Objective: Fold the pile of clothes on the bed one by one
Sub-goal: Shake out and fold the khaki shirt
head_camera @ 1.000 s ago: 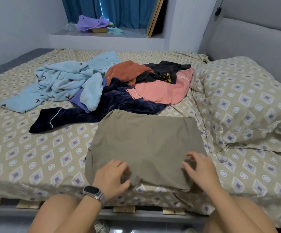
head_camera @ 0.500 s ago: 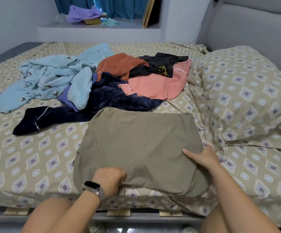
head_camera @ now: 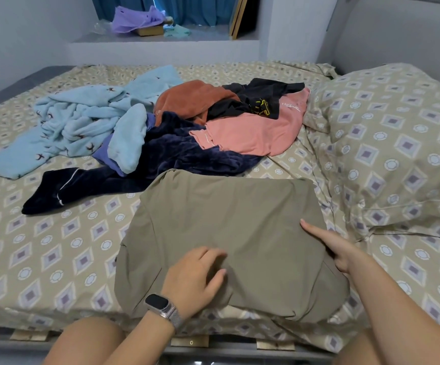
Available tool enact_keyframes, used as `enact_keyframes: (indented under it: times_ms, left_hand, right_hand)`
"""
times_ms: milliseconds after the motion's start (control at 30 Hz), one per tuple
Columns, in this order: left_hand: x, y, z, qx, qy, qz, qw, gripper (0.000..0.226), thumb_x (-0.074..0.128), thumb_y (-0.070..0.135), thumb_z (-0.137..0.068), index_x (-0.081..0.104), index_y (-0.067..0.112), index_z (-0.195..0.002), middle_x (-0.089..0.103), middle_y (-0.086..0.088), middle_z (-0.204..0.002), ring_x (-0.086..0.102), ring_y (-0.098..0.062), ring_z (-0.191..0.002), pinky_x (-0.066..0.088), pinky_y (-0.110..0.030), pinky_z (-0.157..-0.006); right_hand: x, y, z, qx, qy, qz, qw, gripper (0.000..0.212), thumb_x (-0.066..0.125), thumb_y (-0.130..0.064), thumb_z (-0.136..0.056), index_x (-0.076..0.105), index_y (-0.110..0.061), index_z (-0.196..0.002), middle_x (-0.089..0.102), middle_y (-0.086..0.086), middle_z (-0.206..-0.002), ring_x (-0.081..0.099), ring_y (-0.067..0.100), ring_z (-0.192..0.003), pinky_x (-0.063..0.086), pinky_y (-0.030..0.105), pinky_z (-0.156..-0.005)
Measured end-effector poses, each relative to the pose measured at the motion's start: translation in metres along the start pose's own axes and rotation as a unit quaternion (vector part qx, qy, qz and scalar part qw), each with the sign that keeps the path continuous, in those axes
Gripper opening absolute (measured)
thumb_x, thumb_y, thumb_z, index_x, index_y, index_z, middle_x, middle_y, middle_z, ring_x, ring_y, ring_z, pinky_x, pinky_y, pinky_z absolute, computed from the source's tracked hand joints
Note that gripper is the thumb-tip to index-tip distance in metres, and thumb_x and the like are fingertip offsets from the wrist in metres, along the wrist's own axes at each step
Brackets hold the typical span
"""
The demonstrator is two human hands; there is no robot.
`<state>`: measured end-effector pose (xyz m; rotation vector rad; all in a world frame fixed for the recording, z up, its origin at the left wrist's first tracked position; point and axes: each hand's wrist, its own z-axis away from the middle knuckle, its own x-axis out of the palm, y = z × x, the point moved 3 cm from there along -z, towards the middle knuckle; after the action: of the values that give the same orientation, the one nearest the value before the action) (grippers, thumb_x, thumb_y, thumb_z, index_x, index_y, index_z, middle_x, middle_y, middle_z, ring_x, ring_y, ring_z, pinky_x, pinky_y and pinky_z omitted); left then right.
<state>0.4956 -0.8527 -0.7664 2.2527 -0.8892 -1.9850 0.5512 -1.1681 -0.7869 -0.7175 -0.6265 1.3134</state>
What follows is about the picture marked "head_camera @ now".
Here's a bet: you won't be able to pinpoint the blue curtain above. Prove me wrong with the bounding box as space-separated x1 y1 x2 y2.
91 0 240 27

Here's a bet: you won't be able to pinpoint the person's left leg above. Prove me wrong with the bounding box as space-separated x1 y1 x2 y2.
42 315 126 365

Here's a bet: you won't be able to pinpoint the black garment yellow print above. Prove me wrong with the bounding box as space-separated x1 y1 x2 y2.
206 77 307 121

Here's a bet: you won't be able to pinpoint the purple-blue garment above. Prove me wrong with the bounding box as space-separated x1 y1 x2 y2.
91 112 157 178

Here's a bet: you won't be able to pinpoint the grey band wristwatch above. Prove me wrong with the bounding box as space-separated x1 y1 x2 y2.
144 293 184 332

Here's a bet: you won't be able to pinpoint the rust brown garment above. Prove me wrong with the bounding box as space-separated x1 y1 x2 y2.
153 79 241 128

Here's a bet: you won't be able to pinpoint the light blue fleece pajama pants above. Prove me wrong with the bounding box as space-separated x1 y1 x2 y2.
0 64 183 181

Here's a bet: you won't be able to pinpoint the bed with patterned beige sheet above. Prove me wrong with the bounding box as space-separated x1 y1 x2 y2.
0 0 440 354

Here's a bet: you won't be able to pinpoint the leaning wooden picture frames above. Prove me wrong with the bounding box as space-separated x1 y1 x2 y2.
228 0 260 40

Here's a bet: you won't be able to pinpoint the olive green trousers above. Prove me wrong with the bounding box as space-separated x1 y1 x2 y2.
113 168 351 324

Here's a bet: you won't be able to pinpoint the purple cloth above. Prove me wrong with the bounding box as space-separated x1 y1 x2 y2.
110 5 166 35

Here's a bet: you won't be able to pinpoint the teal small item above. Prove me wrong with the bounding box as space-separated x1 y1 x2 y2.
163 23 192 40

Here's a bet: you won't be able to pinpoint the patterned beige pillow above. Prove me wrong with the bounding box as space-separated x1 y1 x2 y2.
304 62 440 240

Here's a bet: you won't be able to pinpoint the person's right forearm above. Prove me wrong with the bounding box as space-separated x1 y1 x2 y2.
345 254 440 365

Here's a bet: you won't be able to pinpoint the clear plastic bag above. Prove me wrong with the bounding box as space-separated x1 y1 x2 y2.
91 19 114 37

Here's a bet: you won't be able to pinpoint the pink shirt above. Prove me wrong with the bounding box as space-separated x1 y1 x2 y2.
189 88 311 158

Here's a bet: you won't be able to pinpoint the small wooden box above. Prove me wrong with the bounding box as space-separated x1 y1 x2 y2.
136 25 165 37

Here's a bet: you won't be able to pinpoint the person's left hand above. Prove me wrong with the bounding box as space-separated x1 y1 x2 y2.
161 247 228 321

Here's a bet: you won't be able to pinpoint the navy velvet garment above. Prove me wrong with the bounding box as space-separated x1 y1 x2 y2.
21 112 265 216

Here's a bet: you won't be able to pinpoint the light blue fleece garment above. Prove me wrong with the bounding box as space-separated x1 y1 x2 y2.
106 102 149 177

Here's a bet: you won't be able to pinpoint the grey upholstered headboard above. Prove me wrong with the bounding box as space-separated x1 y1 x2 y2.
317 0 440 99

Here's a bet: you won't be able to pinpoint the person's right hand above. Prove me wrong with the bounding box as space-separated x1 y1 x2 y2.
299 218 367 278

